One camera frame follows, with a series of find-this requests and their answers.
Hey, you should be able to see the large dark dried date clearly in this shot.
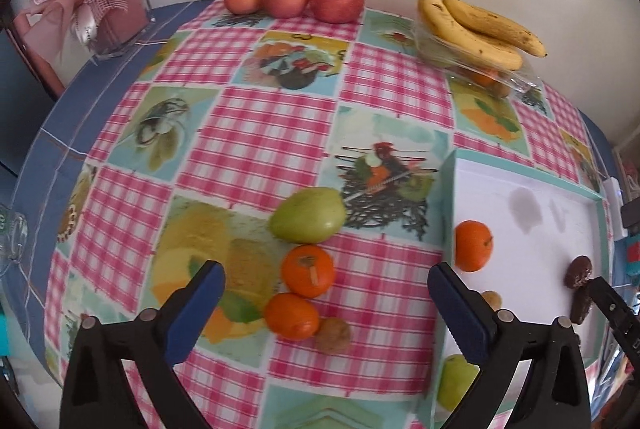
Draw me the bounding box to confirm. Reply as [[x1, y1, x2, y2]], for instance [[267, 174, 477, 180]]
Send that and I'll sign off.
[[570, 284, 592, 325]]

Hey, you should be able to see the green jujube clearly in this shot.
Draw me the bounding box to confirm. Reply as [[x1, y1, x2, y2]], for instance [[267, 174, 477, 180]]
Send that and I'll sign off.
[[268, 187, 346, 245], [437, 354, 480, 412]]

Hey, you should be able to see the small tan longan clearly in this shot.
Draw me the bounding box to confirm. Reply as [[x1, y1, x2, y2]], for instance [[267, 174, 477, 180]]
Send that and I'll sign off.
[[480, 290, 502, 311]]

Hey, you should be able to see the orange tangerine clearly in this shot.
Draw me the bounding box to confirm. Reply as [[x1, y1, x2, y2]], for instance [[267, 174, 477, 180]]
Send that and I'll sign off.
[[454, 220, 494, 273]]

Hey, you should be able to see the brown walnut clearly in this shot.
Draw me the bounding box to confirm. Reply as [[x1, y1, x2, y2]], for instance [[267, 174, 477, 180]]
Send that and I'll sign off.
[[314, 317, 352, 354]]

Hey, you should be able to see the white tray with teal rim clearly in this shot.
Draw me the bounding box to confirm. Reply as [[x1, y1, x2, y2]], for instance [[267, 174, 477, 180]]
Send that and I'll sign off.
[[416, 148, 615, 429]]

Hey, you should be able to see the white power strip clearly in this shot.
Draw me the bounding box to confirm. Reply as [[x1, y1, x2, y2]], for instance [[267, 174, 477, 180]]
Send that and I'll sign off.
[[603, 176, 628, 241]]

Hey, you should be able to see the clear glass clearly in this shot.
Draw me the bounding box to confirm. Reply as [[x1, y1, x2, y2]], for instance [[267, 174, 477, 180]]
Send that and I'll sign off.
[[0, 204, 28, 277]]

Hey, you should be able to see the clear plastic fruit container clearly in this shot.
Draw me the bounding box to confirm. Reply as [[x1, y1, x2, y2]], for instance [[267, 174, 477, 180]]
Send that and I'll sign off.
[[412, 20, 542, 98]]

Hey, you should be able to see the tangerine inside container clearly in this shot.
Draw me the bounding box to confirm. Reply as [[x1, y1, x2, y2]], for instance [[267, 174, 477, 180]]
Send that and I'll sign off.
[[469, 69, 500, 89]]

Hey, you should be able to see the checkered fruit tablecloth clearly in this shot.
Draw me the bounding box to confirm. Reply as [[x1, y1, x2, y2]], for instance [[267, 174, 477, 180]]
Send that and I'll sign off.
[[43, 2, 600, 428]]

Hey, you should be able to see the upper banana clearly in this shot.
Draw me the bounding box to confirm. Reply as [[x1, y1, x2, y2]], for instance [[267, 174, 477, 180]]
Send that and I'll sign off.
[[444, 0, 548, 57]]

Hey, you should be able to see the banana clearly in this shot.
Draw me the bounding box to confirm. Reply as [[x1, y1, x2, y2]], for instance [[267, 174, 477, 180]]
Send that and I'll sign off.
[[418, 0, 524, 70], [444, 0, 548, 57]]

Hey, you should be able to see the lower banana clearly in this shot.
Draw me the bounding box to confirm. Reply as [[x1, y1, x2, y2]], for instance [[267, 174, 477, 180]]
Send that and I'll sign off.
[[418, 0, 524, 70]]

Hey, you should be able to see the right red apple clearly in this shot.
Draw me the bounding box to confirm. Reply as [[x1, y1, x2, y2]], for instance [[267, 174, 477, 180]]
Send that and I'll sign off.
[[309, 0, 364, 24]]

